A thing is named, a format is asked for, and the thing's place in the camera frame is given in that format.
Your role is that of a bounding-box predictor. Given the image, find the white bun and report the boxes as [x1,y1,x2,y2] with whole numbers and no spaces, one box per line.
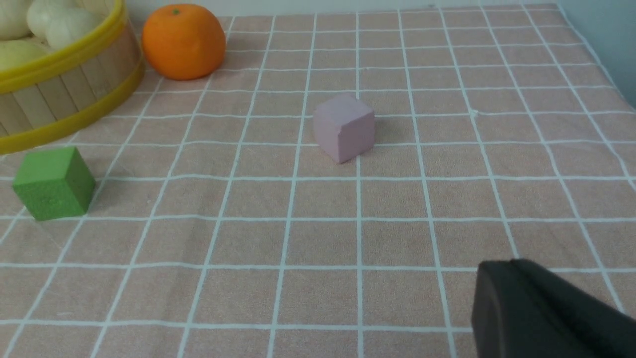
[0,0,32,41]
[45,7,105,50]
[26,0,78,38]

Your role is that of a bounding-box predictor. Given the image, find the pink checked tablecloth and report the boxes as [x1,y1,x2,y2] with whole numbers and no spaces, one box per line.
[1,4,635,358]

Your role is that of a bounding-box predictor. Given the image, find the pink foam cube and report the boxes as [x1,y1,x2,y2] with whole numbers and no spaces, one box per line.
[312,93,375,165]

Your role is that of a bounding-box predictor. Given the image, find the orange tangerine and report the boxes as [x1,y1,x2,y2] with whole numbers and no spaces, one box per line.
[141,3,226,80]

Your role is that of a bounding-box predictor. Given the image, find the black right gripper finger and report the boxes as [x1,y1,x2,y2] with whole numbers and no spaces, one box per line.
[471,259,636,358]

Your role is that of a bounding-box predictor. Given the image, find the yellow bun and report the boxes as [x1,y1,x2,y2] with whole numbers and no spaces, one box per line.
[0,38,51,71]

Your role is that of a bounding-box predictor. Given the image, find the green foam cube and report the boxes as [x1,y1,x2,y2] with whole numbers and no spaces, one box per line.
[12,147,96,221]

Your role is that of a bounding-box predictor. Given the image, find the yellow bamboo steamer tray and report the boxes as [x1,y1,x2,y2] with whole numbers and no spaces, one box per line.
[0,0,145,155]

